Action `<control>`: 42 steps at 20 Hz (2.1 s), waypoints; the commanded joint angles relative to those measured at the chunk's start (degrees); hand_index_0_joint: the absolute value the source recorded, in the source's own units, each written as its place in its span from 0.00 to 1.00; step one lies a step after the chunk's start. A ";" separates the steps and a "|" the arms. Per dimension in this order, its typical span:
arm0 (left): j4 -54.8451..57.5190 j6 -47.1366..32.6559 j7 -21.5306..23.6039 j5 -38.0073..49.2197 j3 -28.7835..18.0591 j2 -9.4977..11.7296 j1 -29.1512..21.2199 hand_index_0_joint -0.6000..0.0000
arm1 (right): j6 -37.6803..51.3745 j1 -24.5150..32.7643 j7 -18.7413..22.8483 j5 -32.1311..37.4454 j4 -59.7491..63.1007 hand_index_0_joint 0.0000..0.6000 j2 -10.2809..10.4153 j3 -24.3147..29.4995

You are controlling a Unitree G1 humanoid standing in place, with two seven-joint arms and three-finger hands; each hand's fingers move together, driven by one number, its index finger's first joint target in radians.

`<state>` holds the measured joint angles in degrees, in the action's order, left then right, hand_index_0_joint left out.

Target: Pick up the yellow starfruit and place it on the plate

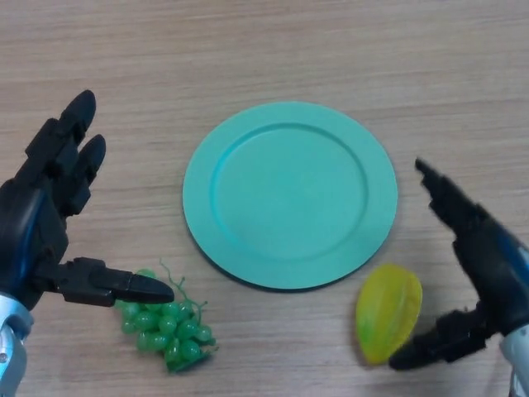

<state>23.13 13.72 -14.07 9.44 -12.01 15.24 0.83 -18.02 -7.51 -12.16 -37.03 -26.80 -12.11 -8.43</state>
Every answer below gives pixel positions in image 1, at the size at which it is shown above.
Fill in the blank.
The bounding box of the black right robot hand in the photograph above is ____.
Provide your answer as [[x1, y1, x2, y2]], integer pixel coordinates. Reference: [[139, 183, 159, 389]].
[[388, 156, 529, 371]]

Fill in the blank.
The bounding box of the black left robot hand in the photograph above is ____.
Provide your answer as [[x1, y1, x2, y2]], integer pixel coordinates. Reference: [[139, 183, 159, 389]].
[[0, 89, 176, 312]]

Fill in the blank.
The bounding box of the yellow starfruit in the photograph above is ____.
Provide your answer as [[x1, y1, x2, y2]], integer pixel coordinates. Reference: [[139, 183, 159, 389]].
[[355, 263, 424, 367]]

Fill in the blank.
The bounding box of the green round plate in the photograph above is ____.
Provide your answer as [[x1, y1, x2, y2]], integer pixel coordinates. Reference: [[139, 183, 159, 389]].
[[182, 101, 399, 295]]

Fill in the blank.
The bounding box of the green grape bunch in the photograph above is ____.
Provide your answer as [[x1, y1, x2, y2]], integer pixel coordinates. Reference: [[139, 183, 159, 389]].
[[113, 258, 221, 375]]

